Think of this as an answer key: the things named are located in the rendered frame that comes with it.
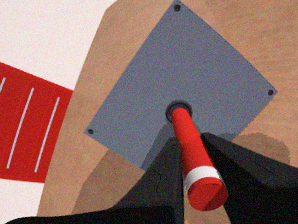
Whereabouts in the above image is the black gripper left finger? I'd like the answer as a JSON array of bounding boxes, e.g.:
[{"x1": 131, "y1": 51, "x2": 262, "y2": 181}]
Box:
[{"x1": 7, "y1": 137, "x2": 185, "y2": 224}]

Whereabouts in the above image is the dark grey square panel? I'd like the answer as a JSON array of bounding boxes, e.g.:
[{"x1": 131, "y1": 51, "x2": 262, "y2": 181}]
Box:
[{"x1": 84, "y1": 0, "x2": 278, "y2": 171}]

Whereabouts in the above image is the red peg with grey band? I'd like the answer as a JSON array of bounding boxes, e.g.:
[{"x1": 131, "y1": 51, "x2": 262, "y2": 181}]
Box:
[{"x1": 172, "y1": 108, "x2": 229, "y2": 212}]

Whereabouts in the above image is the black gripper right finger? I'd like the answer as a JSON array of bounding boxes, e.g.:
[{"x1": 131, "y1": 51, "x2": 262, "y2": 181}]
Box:
[{"x1": 201, "y1": 133, "x2": 298, "y2": 224}]

